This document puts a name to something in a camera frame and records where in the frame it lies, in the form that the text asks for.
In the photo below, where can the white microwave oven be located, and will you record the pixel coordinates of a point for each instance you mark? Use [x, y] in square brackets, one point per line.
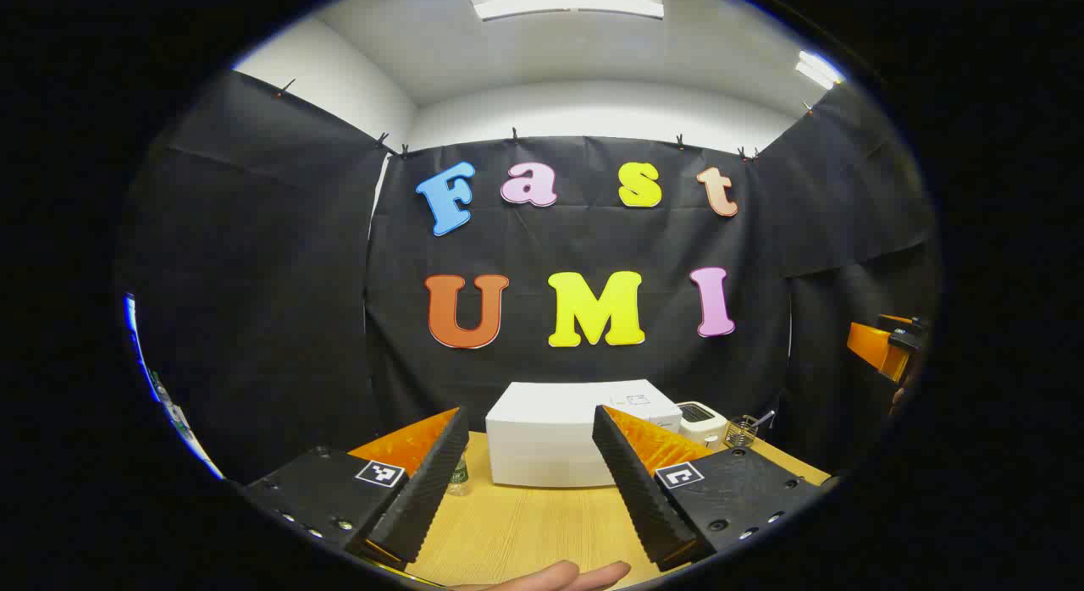
[542, 439]

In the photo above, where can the clear bottle with green label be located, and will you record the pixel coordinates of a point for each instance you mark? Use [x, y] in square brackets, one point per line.
[459, 483]

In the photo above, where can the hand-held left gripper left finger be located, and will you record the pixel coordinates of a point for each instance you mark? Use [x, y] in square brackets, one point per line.
[428, 489]

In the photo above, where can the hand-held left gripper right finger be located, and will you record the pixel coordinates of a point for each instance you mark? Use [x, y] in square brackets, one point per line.
[631, 489]

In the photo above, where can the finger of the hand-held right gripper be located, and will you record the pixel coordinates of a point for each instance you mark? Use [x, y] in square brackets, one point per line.
[876, 350]

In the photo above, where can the row of small cloth clips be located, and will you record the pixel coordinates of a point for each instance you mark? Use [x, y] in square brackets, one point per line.
[514, 135]

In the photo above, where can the white toaster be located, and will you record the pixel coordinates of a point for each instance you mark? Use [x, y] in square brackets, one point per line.
[703, 422]

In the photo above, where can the black backdrop cloth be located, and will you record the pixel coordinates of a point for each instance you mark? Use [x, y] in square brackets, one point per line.
[279, 278]

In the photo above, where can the small ceiling light panel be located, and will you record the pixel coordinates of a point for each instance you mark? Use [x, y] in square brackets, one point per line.
[817, 70]

